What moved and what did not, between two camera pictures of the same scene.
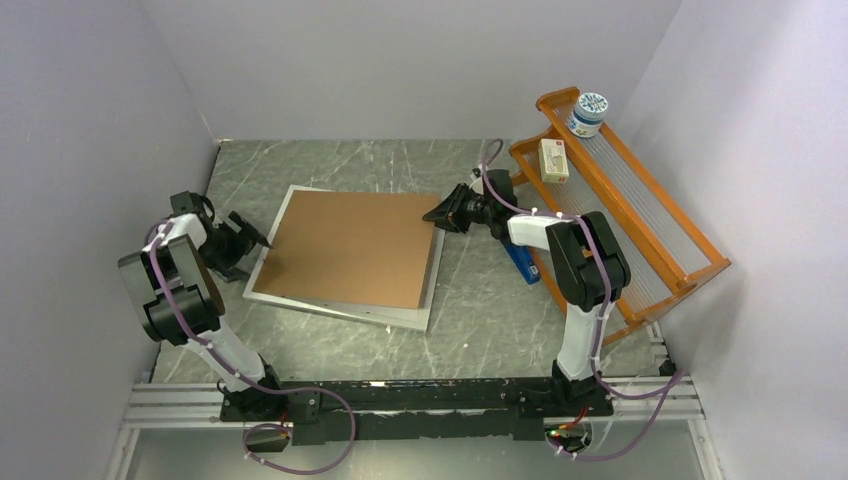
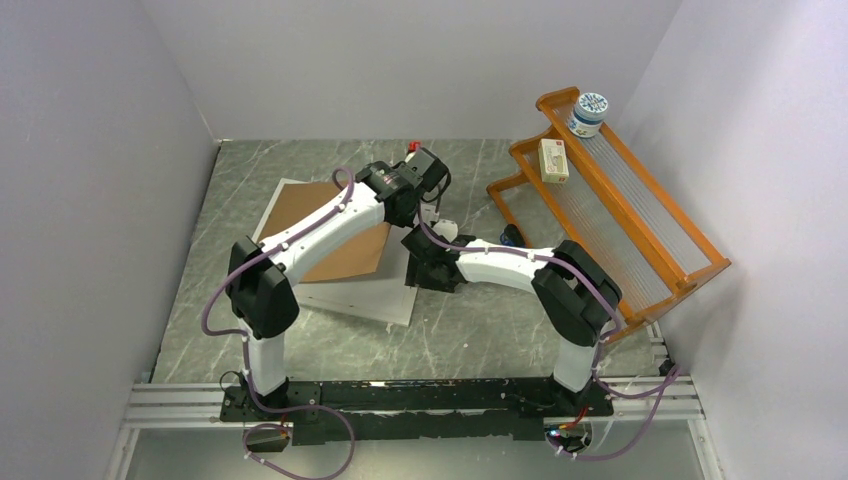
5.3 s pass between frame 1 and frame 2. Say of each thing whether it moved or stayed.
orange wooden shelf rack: stayed
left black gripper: moved
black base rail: stayed
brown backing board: moved
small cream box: stayed
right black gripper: moved
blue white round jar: stayed
